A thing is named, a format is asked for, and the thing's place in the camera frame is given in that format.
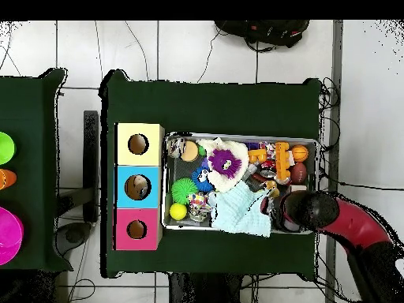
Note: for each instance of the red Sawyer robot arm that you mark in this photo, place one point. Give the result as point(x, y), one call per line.
point(356, 224)

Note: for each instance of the cream knitted cloth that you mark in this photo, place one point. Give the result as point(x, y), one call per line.
point(221, 184)

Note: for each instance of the dark green table cloth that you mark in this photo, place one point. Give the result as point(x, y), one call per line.
point(205, 107)
point(25, 110)

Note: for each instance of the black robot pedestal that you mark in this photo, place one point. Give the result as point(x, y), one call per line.
point(205, 290)

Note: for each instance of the purple spiky monster toy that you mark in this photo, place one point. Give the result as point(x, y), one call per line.
point(222, 162)

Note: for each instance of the black backpack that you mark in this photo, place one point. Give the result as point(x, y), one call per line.
point(265, 31)

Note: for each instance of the blue spiky toy with eyes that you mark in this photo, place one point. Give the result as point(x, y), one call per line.
point(202, 181)

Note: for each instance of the mint green waffle cloth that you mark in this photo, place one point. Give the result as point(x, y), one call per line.
point(240, 211)

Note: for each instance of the green spiky rubber ball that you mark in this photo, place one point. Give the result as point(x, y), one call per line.
point(183, 191)

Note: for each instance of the green plastic cup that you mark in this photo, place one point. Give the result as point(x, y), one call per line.
point(5, 148)

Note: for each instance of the orange plastic cone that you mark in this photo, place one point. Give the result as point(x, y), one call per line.
point(7, 179)

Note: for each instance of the wooden box with three holes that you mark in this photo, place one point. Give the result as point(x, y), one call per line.
point(123, 148)

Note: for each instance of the magenta plastic bowl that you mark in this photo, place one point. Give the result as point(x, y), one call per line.
point(9, 236)

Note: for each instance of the yellow ball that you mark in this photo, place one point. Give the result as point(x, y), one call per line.
point(178, 211)

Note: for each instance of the black upright panel on stand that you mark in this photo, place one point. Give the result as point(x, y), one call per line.
point(91, 157)

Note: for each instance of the small orange basketball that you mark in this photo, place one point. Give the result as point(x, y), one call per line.
point(300, 153)

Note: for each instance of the long orange building block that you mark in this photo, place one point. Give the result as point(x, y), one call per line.
point(283, 161)

